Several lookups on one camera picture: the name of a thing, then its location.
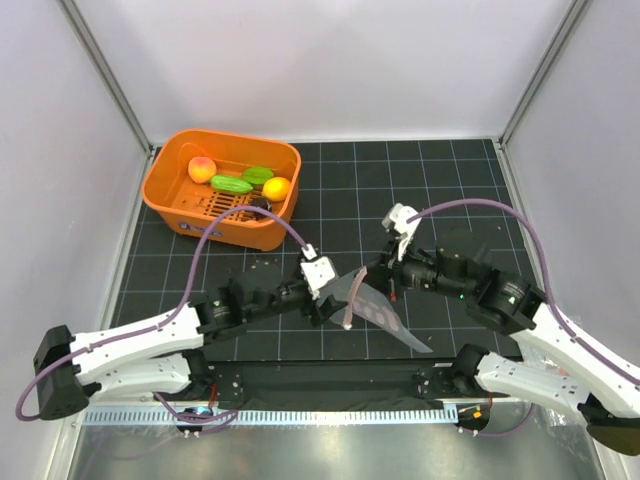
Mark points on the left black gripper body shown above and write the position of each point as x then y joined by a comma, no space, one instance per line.
291,296

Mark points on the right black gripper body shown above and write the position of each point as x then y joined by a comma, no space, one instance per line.
412,271

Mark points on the pink dotted zip bag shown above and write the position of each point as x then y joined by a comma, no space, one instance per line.
367,303

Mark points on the yellow orange toy fruit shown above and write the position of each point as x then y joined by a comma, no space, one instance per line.
276,189

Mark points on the long green toy vegetable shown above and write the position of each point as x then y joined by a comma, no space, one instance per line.
230,185

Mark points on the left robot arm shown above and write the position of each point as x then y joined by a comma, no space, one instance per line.
163,354

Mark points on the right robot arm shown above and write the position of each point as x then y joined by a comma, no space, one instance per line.
506,304

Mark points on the spare clear zip bags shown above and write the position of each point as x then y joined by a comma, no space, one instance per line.
565,367

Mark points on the black base bar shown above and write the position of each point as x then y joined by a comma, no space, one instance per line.
330,386

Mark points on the dark purple toy fruit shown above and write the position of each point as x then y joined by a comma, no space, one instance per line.
263,204

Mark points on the small green toy vegetable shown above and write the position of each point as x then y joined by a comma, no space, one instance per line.
257,175

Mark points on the orange plastic basket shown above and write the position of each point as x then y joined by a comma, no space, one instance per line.
188,208

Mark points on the peach toy fruit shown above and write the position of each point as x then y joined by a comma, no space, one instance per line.
201,169

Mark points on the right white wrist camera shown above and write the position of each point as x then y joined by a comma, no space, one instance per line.
399,223

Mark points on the white slotted cable duct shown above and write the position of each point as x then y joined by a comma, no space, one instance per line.
129,416

